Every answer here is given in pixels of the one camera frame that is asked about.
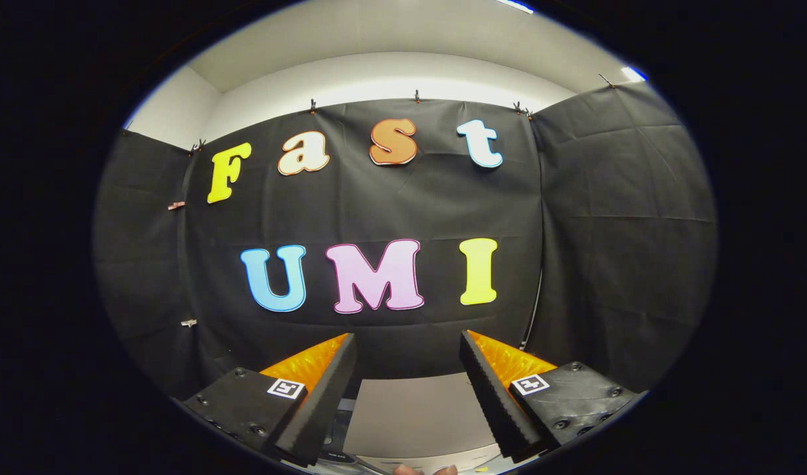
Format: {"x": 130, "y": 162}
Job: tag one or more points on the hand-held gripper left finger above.
{"x": 324, "y": 409}

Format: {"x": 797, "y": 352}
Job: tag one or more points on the pink clip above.
{"x": 176, "y": 205}

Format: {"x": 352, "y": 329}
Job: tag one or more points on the small ceiling light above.
{"x": 633, "y": 74}

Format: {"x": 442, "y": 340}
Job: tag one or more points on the long ceiling light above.
{"x": 515, "y": 5}

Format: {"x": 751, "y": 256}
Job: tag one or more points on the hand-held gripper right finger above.
{"x": 495, "y": 409}

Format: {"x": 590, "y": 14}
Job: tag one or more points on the black backdrop cloth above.
{"x": 608, "y": 231}

